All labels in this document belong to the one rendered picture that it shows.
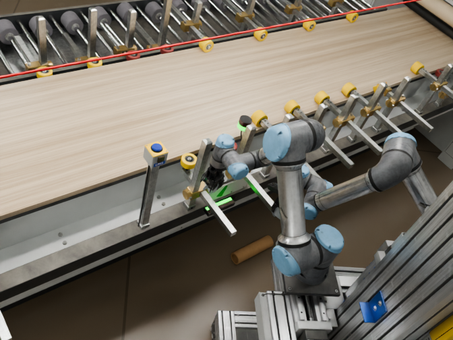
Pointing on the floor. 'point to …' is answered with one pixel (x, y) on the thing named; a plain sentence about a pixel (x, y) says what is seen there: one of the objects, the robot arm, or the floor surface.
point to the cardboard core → (251, 249)
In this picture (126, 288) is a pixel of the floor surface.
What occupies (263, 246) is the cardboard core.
